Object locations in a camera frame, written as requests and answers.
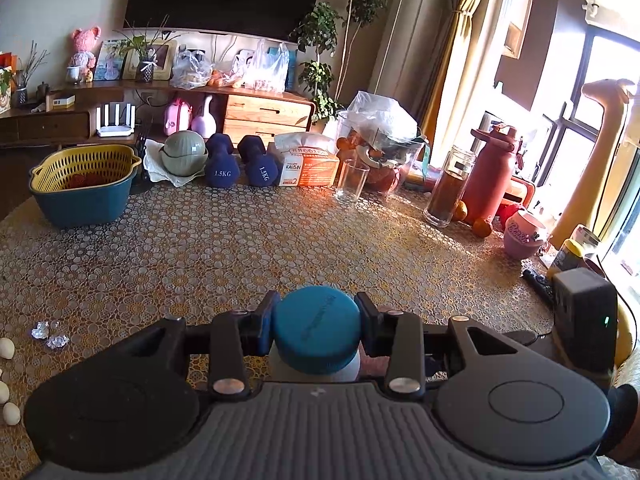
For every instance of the glass bottle with brown drink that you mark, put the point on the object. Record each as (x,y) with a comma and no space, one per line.
(447,190)

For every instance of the twig plant in dark vase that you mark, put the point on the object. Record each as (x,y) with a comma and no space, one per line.
(21,95)

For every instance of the blue basin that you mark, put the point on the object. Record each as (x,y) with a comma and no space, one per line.
(85,205)

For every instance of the white standing air conditioner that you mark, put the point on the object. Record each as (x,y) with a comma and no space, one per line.
(410,35)

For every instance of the small plant in patterned vase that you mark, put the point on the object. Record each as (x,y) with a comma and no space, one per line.
(145,67)

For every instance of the clear drinking glass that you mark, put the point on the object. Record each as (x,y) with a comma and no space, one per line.
(351,182)

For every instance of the beige giraffe toy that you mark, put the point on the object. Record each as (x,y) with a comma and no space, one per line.
(600,125)

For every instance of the pink cup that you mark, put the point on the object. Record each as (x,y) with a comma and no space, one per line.
(522,235)

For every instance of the clear plastic bag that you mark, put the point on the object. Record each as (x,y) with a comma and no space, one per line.
(191,71)

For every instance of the yellow curtain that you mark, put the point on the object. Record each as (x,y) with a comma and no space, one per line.
(465,35)

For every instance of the lilac kettlebell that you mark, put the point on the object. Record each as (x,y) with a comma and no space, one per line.
(203,122)

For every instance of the metal can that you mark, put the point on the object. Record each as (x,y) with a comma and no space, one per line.
(586,240)

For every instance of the wooden photo frame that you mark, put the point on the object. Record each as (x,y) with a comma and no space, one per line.
(160,60)

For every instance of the red water bottle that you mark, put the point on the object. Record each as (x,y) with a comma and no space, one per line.
(487,180)

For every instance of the person's right forearm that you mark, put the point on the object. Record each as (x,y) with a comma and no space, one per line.
(625,420)

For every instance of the green lidded bowl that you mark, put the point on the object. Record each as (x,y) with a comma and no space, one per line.
(184,152)

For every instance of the orange fruit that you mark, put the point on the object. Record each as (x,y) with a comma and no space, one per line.
(482,226)
(460,211)

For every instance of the tall indoor plant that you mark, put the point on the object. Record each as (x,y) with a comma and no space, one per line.
(320,30)

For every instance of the crumpled foil wrapper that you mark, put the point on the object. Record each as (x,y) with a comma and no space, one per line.
(57,341)
(40,330)

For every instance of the white plastic bag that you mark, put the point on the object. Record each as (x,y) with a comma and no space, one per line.
(267,70)

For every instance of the wooden television cabinet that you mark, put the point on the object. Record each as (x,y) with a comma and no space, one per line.
(260,110)

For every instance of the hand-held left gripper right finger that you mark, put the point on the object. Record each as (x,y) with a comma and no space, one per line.
(367,329)

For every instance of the blue dumbbell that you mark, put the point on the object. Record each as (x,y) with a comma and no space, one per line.
(221,165)
(260,165)

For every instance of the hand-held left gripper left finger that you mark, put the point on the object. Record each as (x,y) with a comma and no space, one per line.
(265,327)

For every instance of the jar with yellow lid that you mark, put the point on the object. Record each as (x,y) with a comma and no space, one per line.
(565,257)

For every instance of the patterned tablecloth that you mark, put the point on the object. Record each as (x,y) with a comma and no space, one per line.
(200,260)

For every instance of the white bottle with blue cap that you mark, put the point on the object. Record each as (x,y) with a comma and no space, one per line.
(316,327)

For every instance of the blue photo frame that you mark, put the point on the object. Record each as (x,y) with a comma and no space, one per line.
(109,61)

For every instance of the white cloth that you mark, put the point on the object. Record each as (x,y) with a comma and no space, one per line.
(155,167)

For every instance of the yellow colander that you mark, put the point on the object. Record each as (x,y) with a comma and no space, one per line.
(80,165)

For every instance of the small white box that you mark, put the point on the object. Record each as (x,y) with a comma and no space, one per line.
(61,102)

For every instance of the white and orange box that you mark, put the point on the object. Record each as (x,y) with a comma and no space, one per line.
(307,160)

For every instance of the dark teapot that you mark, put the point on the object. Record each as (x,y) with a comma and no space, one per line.
(42,92)

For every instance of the pink plush toy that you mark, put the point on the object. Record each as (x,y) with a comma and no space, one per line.
(84,55)

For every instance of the black remote control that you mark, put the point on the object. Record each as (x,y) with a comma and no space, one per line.
(539,285)

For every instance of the clear container with plastic bag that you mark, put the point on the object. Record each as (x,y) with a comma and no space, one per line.
(382,135)

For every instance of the plastic bag of oranges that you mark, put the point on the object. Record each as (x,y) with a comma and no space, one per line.
(227,76)

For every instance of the pink toy suitcase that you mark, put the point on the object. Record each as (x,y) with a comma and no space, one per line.
(177,117)

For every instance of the small white round object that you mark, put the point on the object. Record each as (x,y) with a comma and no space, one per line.
(11,413)
(6,348)
(4,392)

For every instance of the white router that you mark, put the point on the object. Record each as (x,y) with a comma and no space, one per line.
(116,122)

